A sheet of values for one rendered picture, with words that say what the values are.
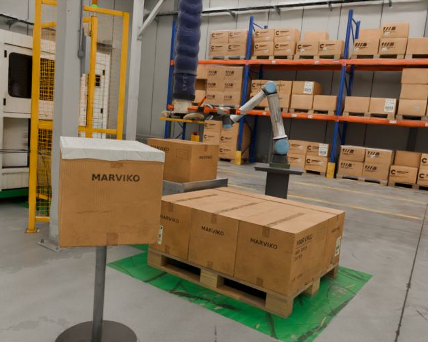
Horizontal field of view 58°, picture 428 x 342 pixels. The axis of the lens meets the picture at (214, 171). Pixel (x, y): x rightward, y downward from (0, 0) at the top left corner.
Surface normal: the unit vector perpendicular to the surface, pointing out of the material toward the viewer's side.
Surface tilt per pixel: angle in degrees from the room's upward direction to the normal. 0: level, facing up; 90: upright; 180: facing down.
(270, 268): 90
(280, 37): 92
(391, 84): 90
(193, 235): 90
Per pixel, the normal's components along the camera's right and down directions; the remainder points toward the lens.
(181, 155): -0.62, 0.04
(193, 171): 0.78, 0.15
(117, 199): 0.38, 0.15
